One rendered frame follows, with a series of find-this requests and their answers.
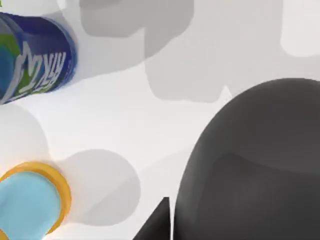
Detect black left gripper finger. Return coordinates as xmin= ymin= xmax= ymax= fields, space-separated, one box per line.
xmin=131 ymin=196 xmax=174 ymax=240

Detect dark grey rounded object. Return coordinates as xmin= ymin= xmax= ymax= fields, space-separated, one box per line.
xmin=173 ymin=77 xmax=320 ymax=240

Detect light blue and yellow cup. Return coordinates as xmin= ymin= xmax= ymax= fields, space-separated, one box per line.
xmin=0 ymin=161 xmax=73 ymax=240

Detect blue and green bottle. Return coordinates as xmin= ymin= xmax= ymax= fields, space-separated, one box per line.
xmin=0 ymin=11 xmax=79 ymax=105

